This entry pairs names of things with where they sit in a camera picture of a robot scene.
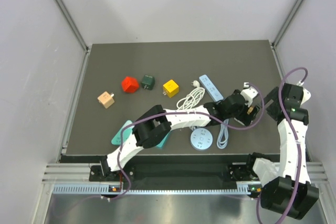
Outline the light blue power strip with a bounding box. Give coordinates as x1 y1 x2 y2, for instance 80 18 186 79
199 74 224 102

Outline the white power cable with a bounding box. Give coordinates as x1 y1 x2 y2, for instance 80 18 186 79
175 80 206 111

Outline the round light blue socket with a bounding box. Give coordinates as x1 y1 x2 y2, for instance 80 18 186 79
190 128 213 151

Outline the yellow cube plug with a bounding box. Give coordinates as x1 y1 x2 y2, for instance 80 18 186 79
162 79 180 98

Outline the teal power strip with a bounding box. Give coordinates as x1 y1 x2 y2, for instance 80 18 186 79
156 133 170 149

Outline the dark green cube plug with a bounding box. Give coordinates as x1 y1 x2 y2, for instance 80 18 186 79
141 74 155 90

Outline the red cube plug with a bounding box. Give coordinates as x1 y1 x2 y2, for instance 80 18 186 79
121 76 139 93

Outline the teal triangular socket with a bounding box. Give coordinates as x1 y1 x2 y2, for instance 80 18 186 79
111 120 133 146

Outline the orange cube plug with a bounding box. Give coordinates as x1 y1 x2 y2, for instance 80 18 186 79
97 91 114 109

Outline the small orange plug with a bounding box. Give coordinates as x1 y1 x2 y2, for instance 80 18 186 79
247 106 254 114

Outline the white cube socket adapter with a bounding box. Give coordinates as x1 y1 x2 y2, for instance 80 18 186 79
234 118 245 126

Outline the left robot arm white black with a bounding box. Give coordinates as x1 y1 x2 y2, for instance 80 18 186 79
100 89 265 180

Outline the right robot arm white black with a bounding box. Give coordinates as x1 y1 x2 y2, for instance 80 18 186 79
245 82 319 220

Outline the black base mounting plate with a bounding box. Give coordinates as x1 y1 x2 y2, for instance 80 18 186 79
89 162 258 184

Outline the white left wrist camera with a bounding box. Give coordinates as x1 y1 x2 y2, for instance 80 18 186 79
240 82 259 106

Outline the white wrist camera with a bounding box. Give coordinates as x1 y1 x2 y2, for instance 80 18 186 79
240 82 259 106
295 81 312 104

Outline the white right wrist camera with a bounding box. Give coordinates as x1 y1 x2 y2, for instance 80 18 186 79
295 81 312 104

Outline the light blue cable duct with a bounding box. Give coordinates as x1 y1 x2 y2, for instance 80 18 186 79
52 184 261 195

